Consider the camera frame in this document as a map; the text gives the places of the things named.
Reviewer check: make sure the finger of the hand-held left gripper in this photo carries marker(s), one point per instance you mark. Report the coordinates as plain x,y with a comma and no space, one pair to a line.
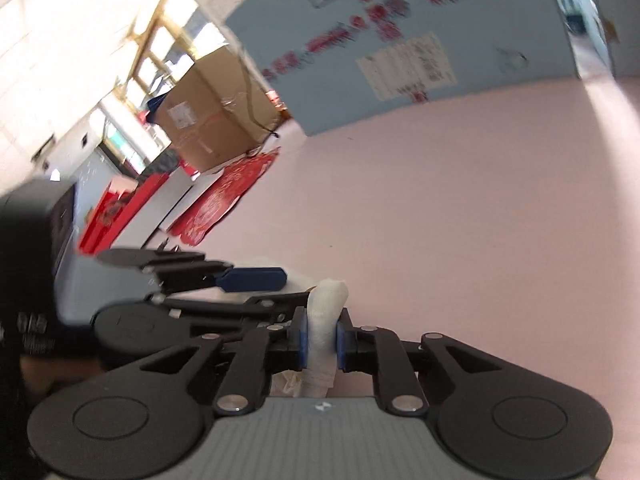
255,279
270,305

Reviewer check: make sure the red paper cutout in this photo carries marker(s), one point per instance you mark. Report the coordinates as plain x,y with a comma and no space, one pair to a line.
220,200

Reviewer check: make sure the brown cardboard box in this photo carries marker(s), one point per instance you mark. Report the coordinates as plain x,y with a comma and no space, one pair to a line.
215,110

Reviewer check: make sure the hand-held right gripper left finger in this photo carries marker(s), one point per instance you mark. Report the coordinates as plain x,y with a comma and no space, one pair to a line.
301,337

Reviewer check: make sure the white printed paper sheet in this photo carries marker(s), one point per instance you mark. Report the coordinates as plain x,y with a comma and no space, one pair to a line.
407,65

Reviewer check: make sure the white flat board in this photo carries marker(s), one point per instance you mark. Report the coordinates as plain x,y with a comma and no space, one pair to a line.
167,210

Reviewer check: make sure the red gift boxes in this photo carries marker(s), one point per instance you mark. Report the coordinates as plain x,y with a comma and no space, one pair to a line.
120,210

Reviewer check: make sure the white cloth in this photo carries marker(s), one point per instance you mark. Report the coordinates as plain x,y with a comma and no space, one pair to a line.
322,320

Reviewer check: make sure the light blue side panel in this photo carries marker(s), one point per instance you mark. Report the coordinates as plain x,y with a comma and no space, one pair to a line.
615,20

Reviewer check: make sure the dark blue cloth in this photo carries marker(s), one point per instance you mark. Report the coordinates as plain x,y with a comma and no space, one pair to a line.
159,105

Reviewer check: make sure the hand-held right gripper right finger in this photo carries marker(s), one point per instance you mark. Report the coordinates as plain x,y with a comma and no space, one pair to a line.
341,340

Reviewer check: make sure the large blue box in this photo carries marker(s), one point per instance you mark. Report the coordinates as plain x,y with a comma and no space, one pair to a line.
400,60

